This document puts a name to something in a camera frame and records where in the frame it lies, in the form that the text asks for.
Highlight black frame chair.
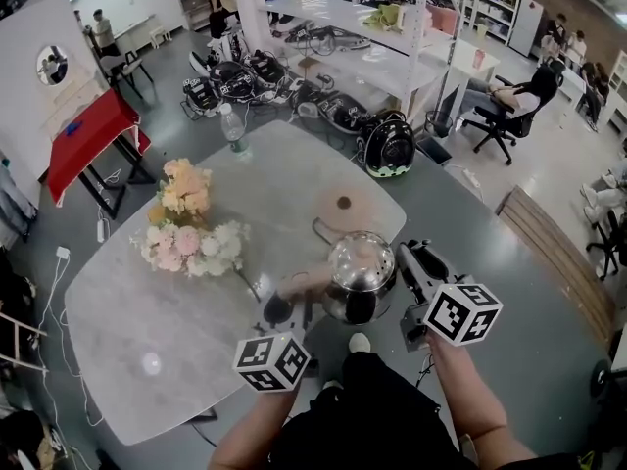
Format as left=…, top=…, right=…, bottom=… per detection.
left=100, top=49, right=156, bottom=101

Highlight black wire waste bin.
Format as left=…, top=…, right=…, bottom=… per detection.
left=423, top=109, right=455, bottom=139

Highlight wooden ladder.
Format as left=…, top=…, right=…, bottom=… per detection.
left=0, top=310, right=50, bottom=374

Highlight orange flower bouquet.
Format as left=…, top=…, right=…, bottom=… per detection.
left=146, top=158, right=215, bottom=225

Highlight beige round kettle base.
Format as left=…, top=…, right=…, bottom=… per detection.
left=312, top=183, right=379, bottom=244

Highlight yellow green bag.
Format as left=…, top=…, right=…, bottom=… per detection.
left=362, top=3, right=406, bottom=34

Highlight black swivel chair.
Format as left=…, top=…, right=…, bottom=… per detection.
left=585, top=208, right=627, bottom=282

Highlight white bench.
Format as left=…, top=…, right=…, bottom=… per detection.
left=146, top=23, right=172, bottom=51

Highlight black floor box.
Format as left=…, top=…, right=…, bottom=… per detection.
left=415, top=136, right=453, bottom=166

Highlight white desk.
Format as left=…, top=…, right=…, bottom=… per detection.
left=423, top=36, right=502, bottom=117

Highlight person's black trousers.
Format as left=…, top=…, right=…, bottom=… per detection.
left=268, top=352, right=479, bottom=470

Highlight pink and white flower bouquet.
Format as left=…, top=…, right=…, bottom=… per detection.
left=128, top=219, right=264, bottom=304

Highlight round black backpack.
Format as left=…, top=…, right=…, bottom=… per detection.
left=356, top=114, right=418, bottom=181

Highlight person's left forearm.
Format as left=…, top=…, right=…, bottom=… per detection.
left=209, top=383, right=301, bottom=470

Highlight table with red cloth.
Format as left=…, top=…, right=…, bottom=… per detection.
left=45, top=87, right=157, bottom=220

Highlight black office chair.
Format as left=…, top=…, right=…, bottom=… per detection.
left=460, top=64, right=562, bottom=166

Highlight clear plastic water bottle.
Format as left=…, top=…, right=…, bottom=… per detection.
left=218, top=102, right=254, bottom=162

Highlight silver electric kettle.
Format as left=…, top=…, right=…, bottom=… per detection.
left=276, top=230, right=398, bottom=326

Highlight white refrigerator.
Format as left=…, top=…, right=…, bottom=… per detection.
left=507, top=0, right=545, bottom=59

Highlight person's right forearm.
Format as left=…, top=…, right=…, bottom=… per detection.
left=424, top=333, right=538, bottom=470

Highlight pink box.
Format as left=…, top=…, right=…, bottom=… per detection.
left=425, top=5, right=461, bottom=37

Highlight white floor cable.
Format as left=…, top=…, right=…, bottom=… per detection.
left=33, top=257, right=107, bottom=470

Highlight white storage shelves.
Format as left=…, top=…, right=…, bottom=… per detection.
left=440, top=0, right=526, bottom=46

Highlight white metal shelf rack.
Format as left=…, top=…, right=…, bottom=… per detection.
left=228, top=0, right=474, bottom=126

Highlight wooden slatted pallet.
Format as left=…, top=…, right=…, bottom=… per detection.
left=494, top=184, right=619, bottom=357

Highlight pile of black equipment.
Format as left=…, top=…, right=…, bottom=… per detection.
left=179, top=20, right=381, bottom=137

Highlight round wall mirror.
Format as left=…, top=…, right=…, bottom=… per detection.
left=35, top=44, right=71, bottom=86

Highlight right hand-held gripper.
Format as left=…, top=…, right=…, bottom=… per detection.
left=396, top=239, right=505, bottom=354

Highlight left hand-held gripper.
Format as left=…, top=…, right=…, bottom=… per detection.
left=232, top=291, right=315, bottom=394

